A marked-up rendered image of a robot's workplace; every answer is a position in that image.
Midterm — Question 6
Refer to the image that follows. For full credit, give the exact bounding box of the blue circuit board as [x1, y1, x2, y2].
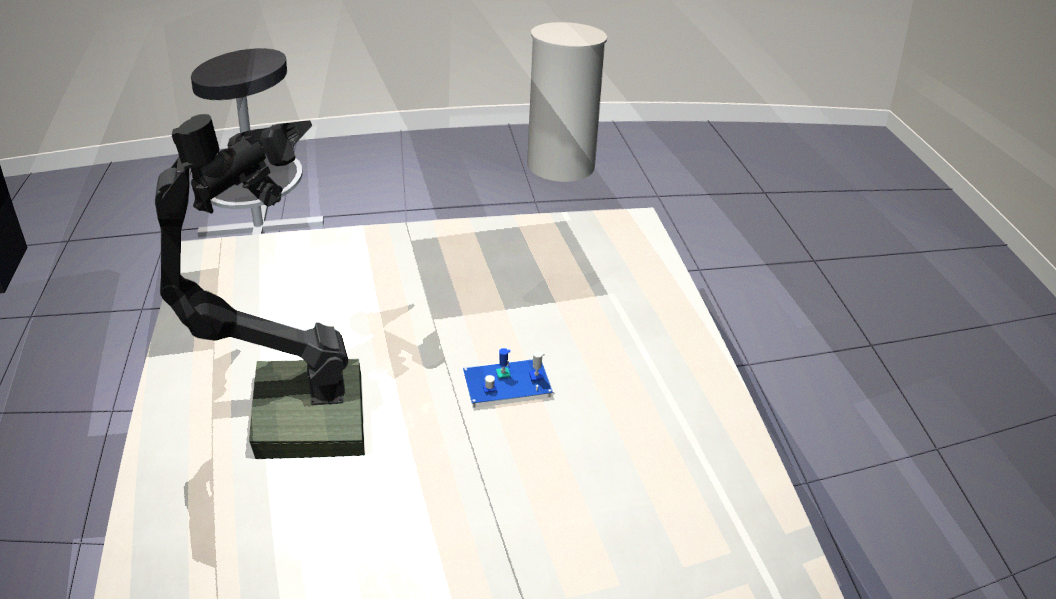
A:
[463, 348, 553, 408]

